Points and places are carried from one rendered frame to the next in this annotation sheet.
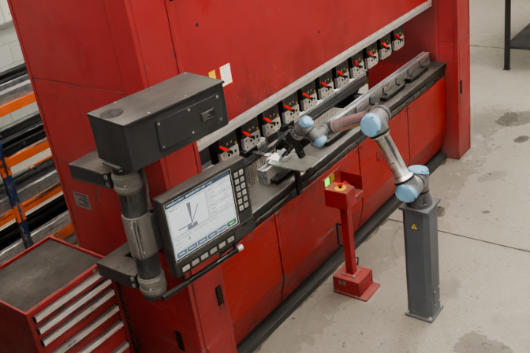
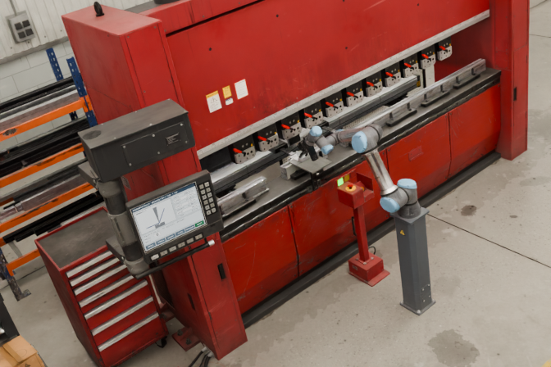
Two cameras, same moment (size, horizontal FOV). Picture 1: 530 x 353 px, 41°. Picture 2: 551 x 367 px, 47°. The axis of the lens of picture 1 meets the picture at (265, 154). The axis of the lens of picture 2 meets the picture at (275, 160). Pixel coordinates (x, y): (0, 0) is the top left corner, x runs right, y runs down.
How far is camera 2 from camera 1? 1.12 m
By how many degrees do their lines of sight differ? 16
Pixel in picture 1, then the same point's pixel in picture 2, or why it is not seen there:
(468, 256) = (478, 257)
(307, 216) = (325, 208)
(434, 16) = (491, 25)
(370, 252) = (393, 242)
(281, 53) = (302, 68)
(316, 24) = (343, 42)
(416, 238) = (403, 242)
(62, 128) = not seen: hidden behind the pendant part
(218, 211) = (184, 215)
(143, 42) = (140, 72)
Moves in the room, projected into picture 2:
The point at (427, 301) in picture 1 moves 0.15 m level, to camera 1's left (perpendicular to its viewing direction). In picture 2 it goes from (415, 296) to (393, 296)
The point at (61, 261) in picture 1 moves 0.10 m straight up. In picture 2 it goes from (102, 228) to (97, 216)
